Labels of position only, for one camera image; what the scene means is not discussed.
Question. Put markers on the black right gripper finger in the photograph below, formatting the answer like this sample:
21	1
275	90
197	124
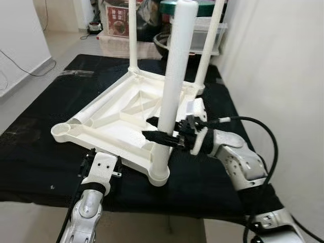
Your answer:
153	122
158	138

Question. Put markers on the white plastic table top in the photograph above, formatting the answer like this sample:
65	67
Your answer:
116	121

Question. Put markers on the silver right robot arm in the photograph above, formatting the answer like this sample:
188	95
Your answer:
238	157

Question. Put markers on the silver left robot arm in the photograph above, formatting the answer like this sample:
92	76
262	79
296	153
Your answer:
86	212

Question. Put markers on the black wok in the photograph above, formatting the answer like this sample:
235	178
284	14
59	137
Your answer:
163	45

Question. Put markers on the black tablecloth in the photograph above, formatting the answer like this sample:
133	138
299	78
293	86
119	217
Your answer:
40	152

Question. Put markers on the pink fleece cover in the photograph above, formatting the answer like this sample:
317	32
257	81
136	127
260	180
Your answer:
116	46

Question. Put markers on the narrow clear tape strip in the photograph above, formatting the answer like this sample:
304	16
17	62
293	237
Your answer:
76	73

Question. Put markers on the wide clear tape patch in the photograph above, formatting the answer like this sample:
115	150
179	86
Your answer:
23	130

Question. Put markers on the orange-lid box with red poster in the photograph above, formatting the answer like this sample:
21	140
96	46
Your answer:
119	23

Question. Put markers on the dark glass pan lid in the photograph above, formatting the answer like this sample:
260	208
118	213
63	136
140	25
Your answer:
149	12

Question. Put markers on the grey upright vacuum cleaner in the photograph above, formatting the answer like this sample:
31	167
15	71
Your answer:
94	26

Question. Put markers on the green pot lid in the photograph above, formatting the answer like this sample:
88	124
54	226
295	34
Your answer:
205	7

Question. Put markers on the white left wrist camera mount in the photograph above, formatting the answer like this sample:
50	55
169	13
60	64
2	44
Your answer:
104	167

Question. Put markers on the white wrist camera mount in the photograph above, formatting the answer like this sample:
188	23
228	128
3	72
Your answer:
104	167
196	109

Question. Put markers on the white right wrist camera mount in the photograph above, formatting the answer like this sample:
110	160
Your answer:
196	109

